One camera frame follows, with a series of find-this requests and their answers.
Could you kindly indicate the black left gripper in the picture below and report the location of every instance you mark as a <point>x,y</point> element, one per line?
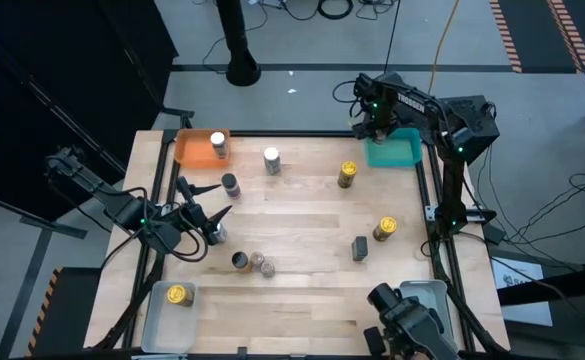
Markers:
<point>184,217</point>

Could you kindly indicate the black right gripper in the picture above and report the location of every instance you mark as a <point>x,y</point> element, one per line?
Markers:
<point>374,100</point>

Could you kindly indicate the white-lid spice jar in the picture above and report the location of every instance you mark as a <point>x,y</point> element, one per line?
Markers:
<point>218,142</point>
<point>272,159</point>
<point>221,234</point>

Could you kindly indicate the black-lid purple spice jar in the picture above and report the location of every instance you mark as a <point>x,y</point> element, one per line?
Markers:
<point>230,185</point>

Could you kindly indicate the yellow-lid black spice can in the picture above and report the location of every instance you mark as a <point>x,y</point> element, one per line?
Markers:
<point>385,227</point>
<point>178,295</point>
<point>347,172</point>

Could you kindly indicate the black-lid orange spice jar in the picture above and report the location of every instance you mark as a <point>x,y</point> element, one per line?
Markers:
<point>240,260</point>

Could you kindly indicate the dark green pepper tin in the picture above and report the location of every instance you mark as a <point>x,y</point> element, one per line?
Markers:
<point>359,248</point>

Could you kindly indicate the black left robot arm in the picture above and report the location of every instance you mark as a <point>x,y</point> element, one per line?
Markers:
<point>122,207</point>

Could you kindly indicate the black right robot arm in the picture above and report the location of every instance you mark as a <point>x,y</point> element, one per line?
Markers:
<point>452,175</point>

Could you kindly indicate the teal plastic bin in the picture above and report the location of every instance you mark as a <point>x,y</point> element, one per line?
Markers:
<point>397,152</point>

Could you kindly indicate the orange plastic bin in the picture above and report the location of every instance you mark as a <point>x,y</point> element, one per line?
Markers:
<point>194,150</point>

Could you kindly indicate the black curtain stand foot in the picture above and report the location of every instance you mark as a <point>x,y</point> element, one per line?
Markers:
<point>179,112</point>
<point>72,232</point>

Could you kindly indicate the black perforated computer case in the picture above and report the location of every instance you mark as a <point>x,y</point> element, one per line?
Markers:
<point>487,135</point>

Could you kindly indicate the grey plastic bin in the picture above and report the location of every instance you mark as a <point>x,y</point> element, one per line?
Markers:
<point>169,327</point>
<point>424,290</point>

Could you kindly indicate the black pole base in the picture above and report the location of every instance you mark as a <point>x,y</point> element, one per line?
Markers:
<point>239,60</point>

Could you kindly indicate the black mat yellow-striped edge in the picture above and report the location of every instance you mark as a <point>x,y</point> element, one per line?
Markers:
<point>72,310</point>

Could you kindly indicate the black power adapter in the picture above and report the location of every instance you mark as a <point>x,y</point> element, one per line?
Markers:
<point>493,233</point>

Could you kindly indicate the black mat orange-striped edges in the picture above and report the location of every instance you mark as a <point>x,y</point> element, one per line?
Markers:
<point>537,30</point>

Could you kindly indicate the black curtain partition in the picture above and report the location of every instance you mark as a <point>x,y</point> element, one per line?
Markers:
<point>47,75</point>

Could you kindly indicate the black beam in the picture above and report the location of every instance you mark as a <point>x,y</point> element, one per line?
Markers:
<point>562,283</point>

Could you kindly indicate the black aluminium table frame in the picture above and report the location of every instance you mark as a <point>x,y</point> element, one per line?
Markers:
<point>297,133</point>

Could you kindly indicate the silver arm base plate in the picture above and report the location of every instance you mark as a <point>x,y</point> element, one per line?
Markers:
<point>434,212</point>

